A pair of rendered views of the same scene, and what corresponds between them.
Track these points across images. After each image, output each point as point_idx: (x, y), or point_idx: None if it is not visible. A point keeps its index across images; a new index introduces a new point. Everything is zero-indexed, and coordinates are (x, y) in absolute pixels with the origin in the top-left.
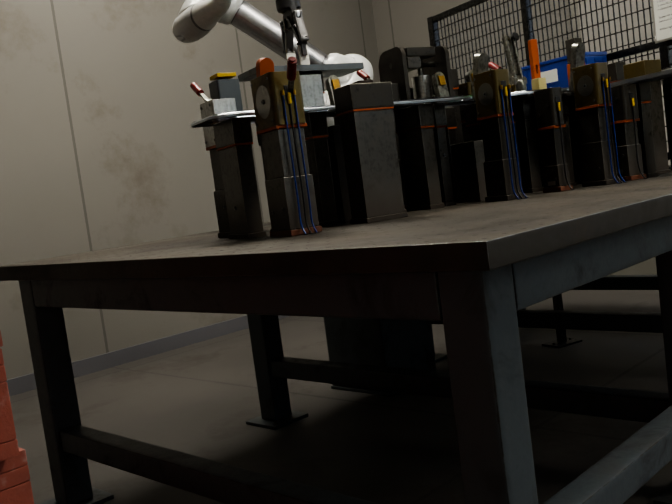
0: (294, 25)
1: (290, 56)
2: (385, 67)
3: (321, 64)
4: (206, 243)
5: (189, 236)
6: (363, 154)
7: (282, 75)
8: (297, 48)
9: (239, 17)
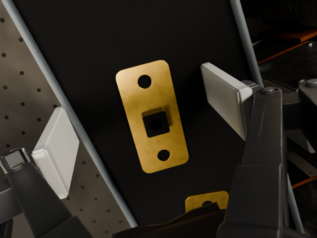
0: (287, 223)
1: (62, 167)
2: None
3: (243, 15)
4: (301, 166)
5: (87, 206)
6: None
7: None
8: (241, 136)
9: None
